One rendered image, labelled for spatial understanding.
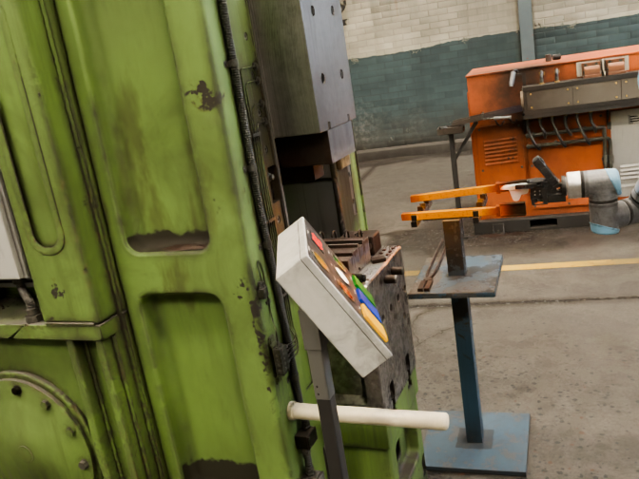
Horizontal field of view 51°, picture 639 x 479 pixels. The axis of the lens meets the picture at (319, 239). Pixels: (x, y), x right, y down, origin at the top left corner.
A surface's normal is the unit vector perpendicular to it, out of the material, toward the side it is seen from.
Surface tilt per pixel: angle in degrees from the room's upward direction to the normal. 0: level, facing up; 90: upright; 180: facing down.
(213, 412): 90
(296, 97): 90
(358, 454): 90
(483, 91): 90
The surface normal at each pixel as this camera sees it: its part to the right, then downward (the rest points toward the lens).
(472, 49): -0.27, 0.32
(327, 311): 0.05, 0.25
